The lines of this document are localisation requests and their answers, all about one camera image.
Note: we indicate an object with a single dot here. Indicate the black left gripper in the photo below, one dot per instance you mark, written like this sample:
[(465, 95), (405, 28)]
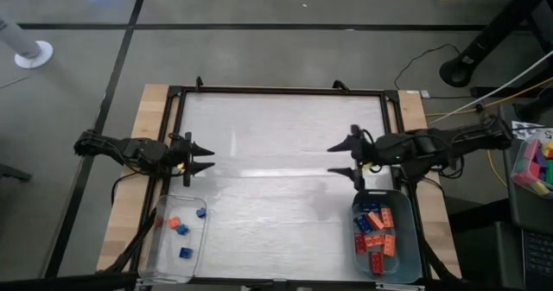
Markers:
[(179, 155)]

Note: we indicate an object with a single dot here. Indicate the clear box of coloured blocks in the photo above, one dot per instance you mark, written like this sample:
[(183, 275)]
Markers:
[(533, 166)]

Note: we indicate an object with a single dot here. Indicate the small orange toy brick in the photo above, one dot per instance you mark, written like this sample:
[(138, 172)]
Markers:
[(174, 222)]

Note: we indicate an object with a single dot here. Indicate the blue-grey plastic bin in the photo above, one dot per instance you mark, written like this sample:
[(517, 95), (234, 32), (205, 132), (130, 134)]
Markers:
[(408, 248)]

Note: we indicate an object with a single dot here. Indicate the white printed paper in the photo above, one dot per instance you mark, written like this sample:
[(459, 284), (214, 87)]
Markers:
[(520, 129)]

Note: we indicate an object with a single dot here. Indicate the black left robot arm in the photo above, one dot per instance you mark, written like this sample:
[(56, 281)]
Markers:
[(108, 146)]

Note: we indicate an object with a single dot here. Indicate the black frame clamp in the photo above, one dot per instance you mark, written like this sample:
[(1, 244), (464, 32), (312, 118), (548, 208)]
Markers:
[(340, 85), (199, 83)]

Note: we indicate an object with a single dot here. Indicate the black stand with round base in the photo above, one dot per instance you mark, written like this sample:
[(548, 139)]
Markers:
[(488, 36)]

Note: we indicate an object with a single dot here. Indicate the clear plastic bin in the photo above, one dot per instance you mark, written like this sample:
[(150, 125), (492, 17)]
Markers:
[(149, 265)]

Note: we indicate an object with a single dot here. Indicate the black metal table frame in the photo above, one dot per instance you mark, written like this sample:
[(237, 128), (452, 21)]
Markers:
[(281, 90)]

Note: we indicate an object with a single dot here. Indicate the large red toy brick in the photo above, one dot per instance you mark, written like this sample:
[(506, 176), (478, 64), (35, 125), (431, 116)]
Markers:
[(360, 243), (377, 263)]

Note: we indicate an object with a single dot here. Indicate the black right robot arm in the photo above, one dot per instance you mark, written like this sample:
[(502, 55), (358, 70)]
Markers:
[(453, 142)]

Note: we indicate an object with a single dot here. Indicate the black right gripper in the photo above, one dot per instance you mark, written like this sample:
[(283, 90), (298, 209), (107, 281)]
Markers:
[(369, 150)]

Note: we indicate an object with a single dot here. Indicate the black side cart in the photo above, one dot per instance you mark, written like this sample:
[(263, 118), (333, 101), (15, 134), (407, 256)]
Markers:
[(510, 222)]

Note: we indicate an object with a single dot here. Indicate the white pole with round base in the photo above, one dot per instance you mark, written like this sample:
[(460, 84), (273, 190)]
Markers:
[(30, 51)]

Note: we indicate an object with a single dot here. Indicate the black keyboard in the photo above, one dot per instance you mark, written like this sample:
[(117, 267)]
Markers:
[(540, 254)]

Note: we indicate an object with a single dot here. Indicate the small blue toy brick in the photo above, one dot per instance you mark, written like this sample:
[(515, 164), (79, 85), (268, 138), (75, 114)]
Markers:
[(182, 229), (186, 252), (201, 213)]

